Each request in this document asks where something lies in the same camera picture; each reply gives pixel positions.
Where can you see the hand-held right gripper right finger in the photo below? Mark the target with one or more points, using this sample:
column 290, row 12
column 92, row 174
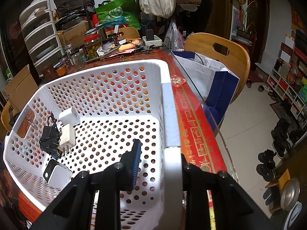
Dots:
column 199, row 184

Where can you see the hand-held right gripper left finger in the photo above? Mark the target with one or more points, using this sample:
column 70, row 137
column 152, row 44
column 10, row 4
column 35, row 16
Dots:
column 135, row 163

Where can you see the white perforated plastic basket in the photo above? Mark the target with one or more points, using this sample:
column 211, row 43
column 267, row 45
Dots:
column 168, row 112

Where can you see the white charger with prongs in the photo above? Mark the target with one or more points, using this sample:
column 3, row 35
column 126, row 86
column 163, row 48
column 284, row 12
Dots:
column 66, row 137

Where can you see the black and white charger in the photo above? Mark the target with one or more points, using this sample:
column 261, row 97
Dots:
column 57, row 173

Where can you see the white charger block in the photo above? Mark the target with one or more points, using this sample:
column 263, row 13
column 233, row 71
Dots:
column 68, row 117

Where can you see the black sandal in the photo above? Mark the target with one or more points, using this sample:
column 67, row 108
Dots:
column 265, row 172
column 266, row 157

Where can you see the small wooden stool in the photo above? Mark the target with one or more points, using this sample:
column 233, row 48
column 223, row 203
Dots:
column 277, row 181

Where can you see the metal bowl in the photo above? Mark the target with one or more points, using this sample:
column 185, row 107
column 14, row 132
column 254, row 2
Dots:
column 290, row 194

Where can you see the red paper envelope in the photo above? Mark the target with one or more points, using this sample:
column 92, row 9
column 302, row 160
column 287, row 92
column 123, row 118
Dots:
column 178, row 81

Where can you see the white and blue shopping bag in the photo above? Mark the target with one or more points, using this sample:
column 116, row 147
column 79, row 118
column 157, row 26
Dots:
column 211, row 76

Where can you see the orange packet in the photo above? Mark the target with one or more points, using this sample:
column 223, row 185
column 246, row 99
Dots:
column 126, row 47

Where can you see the small jar with orange contents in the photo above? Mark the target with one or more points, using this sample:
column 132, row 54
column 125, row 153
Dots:
column 61, row 71

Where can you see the clear glass jar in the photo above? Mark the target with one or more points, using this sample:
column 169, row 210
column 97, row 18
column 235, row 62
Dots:
column 76, row 58

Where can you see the white power strip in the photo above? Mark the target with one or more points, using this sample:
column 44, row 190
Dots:
column 152, row 41

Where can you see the pickle jar with red lid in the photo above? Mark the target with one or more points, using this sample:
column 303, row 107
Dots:
column 92, row 47

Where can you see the brown ceramic jar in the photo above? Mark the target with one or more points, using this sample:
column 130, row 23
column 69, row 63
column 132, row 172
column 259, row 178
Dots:
column 49, row 72

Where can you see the black plug-in charger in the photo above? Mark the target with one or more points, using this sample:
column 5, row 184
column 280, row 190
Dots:
column 150, row 33

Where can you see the white plastic bag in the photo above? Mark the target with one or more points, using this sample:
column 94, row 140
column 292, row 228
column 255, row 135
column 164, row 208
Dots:
column 174, row 34

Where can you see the white cubby shelf unit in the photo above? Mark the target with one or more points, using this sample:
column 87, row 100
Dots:
column 287, row 81

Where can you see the open cardboard box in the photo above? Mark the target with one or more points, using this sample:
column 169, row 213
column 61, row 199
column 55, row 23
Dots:
column 18, row 86

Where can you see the printed brown cardboard box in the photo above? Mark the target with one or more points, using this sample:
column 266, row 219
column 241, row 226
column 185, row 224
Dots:
column 73, row 36

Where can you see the green shopping bag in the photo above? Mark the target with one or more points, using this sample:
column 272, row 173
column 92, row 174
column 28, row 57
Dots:
column 117, row 12

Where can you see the white plastic drawer tower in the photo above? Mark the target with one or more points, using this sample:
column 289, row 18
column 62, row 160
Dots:
column 40, row 34

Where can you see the potted plant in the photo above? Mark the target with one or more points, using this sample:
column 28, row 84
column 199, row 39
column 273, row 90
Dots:
column 247, row 22

